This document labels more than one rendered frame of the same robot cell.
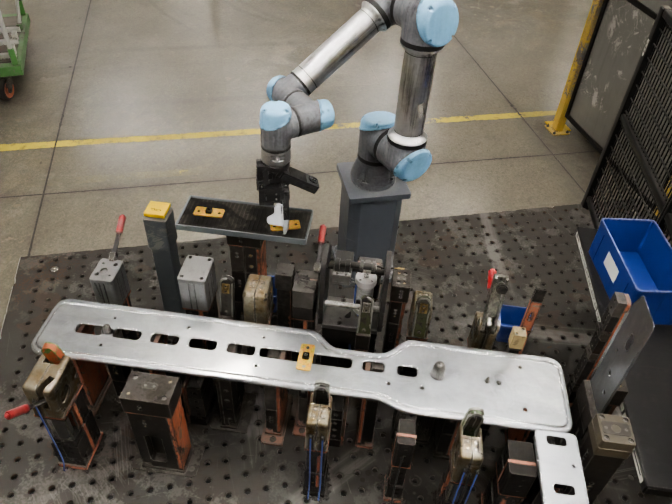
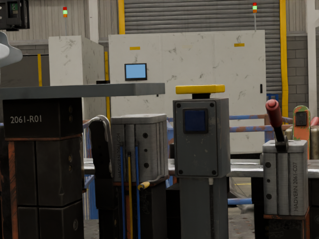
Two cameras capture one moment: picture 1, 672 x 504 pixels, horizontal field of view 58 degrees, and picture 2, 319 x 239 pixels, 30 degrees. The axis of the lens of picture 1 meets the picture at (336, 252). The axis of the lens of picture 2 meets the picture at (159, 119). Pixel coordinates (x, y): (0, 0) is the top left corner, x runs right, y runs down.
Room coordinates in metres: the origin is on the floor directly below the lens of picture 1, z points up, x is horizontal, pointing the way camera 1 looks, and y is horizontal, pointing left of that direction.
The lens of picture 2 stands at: (2.20, 0.67, 1.16)
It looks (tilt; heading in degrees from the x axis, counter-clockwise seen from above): 3 degrees down; 194
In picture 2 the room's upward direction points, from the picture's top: 2 degrees counter-clockwise
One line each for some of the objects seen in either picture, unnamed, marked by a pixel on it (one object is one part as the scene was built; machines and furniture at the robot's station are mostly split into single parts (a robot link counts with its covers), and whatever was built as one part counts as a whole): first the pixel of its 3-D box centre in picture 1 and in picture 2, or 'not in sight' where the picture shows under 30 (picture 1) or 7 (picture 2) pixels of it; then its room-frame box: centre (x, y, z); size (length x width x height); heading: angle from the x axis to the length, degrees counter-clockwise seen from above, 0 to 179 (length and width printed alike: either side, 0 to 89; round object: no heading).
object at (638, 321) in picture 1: (618, 357); not in sight; (0.90, -0.67, 1.17); 0.12 x 0.01 x 0.34; 175
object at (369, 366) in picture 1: (369, 401); not in sight; (0.96, -0.12, 0.84); 0.12 x 0.05 x 0.29; 175
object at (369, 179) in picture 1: (374, 165); not in sight; (1.65, -0.11, 1.15); 0.15 x 0.15 x 0.10
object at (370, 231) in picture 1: (367, 224); not in sight; (1.65, -0.11, 0.90); 0.21 x 0.21 x 0.40; 14
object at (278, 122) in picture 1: (276, 126); not in sight; (1.30, 0.17, 1.48); 0.09 x 0.08 x 0.11; 125
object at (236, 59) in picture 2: not in sight; (187, 83); (-7.03, -1.15, 1.22); 2.40 x 0.54 x 2.45; 105
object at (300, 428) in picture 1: (305, 387); not in sight; (0.99, 0.06, 0.84); 0.13 x 0.05 x 0.29; 175
